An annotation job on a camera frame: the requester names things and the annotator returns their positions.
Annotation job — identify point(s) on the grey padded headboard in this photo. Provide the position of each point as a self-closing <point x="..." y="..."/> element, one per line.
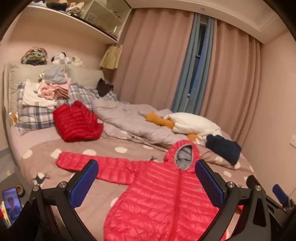
<point x="15" y="73"/>

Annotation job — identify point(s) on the white wall shelf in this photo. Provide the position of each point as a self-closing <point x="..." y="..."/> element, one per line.
<point x="53" y="17"/>

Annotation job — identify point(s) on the brown polka dot duvet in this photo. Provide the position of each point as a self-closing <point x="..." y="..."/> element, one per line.
<point x="47" y="164"/>

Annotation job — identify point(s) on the pink beige curtain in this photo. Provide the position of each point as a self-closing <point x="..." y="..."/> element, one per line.
<point x="154" y="44"/>

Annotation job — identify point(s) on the black small garment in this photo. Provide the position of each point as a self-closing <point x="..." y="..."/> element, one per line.
<point x="103" y="88"/>

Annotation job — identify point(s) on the pile of pink white clothes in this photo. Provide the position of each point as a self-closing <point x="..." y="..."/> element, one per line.
<point x="53" y="84"/>

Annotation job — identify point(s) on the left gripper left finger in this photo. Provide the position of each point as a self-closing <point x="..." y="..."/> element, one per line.
<point x="66" y="196"/>

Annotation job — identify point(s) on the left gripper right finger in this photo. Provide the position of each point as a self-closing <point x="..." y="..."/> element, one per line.
<point x="254" y="221"/>

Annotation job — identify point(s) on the pink-red hooded puffer jacket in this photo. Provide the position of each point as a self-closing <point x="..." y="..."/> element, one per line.
<point x="163" y="200"/>

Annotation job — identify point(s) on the white shelf cabinet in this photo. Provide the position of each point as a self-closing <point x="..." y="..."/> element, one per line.
<point x="109" y="16"/>

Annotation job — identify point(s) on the white wall socket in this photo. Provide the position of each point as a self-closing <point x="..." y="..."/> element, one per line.
<point x="293" y="141"/>

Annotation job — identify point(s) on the plaid pillow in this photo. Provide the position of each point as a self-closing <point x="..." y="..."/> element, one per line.
<point x="37" y="113"/>

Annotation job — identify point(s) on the white plush toy dog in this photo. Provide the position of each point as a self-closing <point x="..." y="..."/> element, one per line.
<point x="62" y="58"/>

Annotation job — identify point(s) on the smartphone with lit screen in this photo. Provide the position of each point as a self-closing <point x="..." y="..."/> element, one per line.
<point x="12" y="204"/>

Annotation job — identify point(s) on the yellow pleated lamp shade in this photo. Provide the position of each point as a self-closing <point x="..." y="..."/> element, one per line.
<point x="111" y="58"/>

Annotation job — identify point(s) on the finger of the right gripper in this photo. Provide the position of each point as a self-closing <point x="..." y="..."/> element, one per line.
<point x="281" y="196"/>

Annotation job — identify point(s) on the blue grey curtain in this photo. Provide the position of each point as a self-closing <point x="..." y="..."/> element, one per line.
<point x="194" y="74"/>

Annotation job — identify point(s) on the grey crumpled quilt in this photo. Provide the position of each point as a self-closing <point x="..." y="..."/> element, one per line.
<point x="126" y="121"/>

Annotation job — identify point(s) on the folded dark red puffer jacket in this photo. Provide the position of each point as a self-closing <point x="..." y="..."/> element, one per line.
<point x="76" y="123"/>

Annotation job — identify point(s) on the navy blue folded garment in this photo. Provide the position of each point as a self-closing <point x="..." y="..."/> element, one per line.
<point x="227" y="149"/>

